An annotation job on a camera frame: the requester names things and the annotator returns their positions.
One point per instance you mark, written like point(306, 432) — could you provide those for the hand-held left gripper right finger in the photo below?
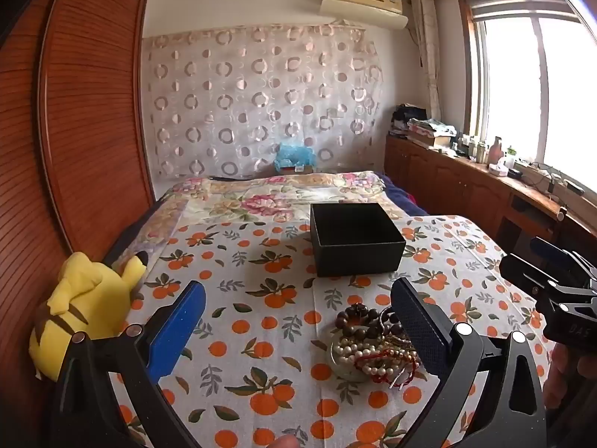
point(419, 331)

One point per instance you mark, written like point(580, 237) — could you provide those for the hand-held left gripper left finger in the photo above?
point(179, 331)

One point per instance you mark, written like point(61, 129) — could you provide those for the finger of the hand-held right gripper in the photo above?
point(522, 270)
point(550, 252)

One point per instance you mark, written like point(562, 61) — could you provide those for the black square box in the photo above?
point(359, 252)

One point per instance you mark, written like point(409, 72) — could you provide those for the person's right hand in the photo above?
point(566, 378)

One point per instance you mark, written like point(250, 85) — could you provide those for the orange-print cloth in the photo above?
point(261, 289)

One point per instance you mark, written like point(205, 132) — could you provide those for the tissue box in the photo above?
point(497, 169)

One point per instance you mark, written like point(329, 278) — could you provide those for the yellow plush toy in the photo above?
point(84, 289)

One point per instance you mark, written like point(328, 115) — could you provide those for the pink bottle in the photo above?
point(496, 151)

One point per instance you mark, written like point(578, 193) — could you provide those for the long wooden cabinet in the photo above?
point(447, 182)

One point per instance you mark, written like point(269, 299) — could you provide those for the row of small bottles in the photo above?
point(471, 149)

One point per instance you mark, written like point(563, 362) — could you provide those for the dark blue blanket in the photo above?
point(396, 196)

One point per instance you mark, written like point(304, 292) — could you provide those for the floral quilt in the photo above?
point(242, 200)

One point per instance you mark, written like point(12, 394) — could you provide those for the stack of books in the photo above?
point(431, 133)

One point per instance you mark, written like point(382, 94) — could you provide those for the window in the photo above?
point(513, 79)

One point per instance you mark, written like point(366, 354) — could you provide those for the pile of dark clothes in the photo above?
point(410, 119)

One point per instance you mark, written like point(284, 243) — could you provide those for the small cardboard box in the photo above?
point(298, 169)

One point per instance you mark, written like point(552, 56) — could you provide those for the blue plastic bag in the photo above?
point(294, 155)

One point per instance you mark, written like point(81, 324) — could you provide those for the pale window curtain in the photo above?
point(427, 56)

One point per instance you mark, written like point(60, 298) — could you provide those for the circle-patterned sheer curtain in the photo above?
point(261, 102)

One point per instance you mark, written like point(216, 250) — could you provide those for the wooden slatted wardrobe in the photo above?
point(93, 102)

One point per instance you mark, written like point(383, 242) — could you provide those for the cream air conditioner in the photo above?
point(359, 4)

